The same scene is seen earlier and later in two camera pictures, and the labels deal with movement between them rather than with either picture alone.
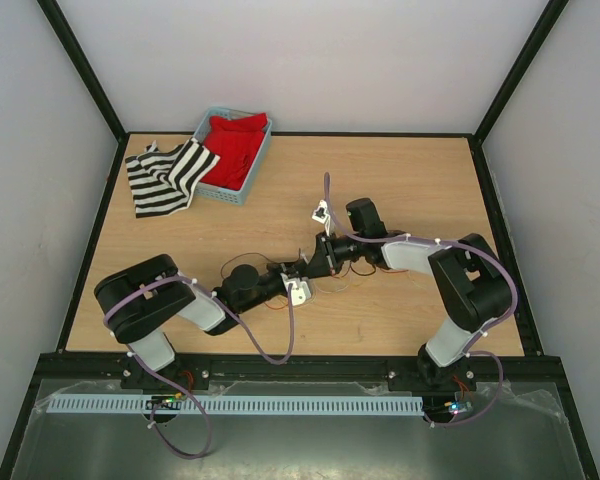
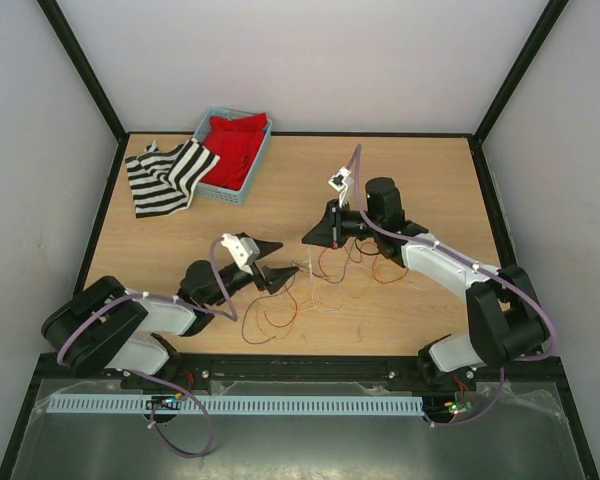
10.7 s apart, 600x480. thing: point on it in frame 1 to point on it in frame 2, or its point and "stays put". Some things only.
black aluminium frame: (62, 365) stays put
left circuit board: (170, 402) stays put
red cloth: (237, 142) stays put
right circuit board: (455, 407) stays put
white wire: (365, 283) to (343, 288)
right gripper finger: (319, 264) to (328, 231)
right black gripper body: (346, 248) to (354, 226)
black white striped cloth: (162, 180) stays put
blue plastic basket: (237, 196) stays put
